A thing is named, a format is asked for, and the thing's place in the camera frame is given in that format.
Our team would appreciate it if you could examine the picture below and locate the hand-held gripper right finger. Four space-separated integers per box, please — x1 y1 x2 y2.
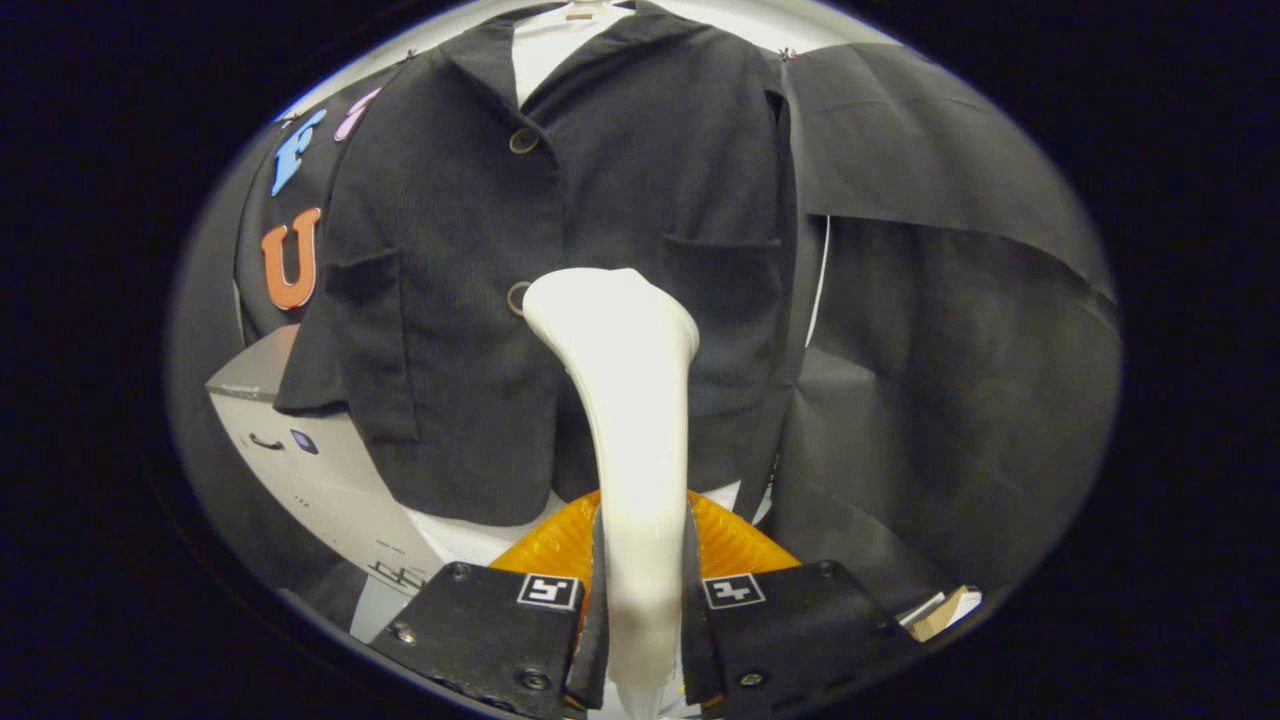
683 490 926 716

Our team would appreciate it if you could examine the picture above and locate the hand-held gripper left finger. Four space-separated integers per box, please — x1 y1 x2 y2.
370 490 611 720

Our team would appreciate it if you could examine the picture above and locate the white garment steamer with hose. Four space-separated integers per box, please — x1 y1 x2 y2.
522 267 701 716

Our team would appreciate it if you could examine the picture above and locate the black button jacket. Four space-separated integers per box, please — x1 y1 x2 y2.
273 0 801 528

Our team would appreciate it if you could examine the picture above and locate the small cardboard box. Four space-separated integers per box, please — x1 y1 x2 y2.
900 585 983 643

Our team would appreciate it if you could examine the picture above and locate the grey drawer cabinet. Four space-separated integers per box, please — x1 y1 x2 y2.
205 323 446 601

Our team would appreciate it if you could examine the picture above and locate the black backdrop cloth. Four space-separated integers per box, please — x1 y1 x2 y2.
165 40 1121 621

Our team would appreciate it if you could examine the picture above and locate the white mannequin torso on stand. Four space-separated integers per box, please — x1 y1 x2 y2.
405 0 773 568

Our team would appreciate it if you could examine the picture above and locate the white hanging cord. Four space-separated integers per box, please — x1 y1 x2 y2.
805 215 833 349

